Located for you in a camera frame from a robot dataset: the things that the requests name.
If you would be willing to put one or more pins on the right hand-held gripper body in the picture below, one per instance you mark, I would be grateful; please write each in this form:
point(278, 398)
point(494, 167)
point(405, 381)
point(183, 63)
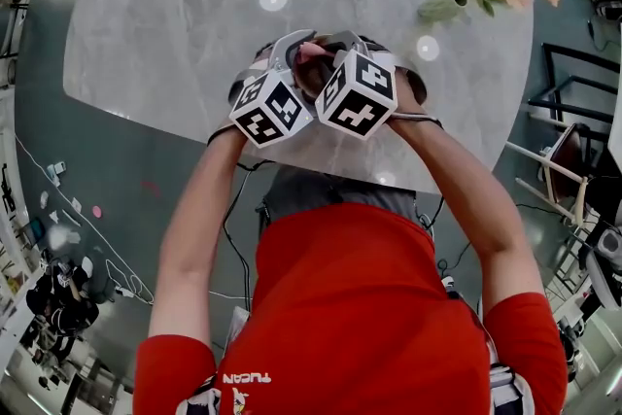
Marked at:
point(359, 97)

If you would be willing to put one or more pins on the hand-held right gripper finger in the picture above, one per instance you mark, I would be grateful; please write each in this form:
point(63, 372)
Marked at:
point(364, 44)

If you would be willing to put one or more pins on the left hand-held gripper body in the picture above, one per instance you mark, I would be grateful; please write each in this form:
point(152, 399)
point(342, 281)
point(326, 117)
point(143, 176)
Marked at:
point(269, 112)

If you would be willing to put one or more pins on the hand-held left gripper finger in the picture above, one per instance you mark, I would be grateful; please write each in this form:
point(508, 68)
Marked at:
point(282, 44)

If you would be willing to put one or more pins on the pink cloth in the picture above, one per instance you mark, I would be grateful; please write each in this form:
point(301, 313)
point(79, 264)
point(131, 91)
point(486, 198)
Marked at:
point(311, 52)

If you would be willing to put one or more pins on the person's left forearm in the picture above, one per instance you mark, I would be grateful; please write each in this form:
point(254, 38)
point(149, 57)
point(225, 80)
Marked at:
point(194, 233)

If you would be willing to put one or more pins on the person's right forearm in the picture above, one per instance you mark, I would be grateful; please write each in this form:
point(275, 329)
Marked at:
point(466, 209)

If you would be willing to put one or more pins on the pale green vase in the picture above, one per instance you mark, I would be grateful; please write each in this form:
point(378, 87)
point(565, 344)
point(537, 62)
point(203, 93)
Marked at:
point(437, 7)

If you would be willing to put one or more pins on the grey marble table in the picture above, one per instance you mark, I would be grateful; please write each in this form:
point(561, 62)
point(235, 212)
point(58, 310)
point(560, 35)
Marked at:
point(170, 39)

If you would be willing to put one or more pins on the pink disc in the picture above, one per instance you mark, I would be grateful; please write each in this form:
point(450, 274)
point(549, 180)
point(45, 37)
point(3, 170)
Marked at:
point(96, 211)

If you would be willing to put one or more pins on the person's red shirt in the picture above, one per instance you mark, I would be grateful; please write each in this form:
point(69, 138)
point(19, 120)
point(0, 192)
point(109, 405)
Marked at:
point(350, 306)

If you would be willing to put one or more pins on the wooden chair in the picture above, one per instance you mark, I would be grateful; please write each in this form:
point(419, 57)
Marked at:
point(566, 165)

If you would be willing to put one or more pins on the scattered small white items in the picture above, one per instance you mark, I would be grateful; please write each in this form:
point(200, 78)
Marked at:
point(56, 170)

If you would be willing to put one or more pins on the white power strip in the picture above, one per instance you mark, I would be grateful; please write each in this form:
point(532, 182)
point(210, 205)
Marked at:
point(125, 292)

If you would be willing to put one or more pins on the white table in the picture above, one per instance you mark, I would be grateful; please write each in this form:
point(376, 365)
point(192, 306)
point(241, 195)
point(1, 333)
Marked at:
point(618, 87)

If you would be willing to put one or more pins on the black metal frame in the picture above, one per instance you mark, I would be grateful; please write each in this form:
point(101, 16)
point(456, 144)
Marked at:
point(578, 80)

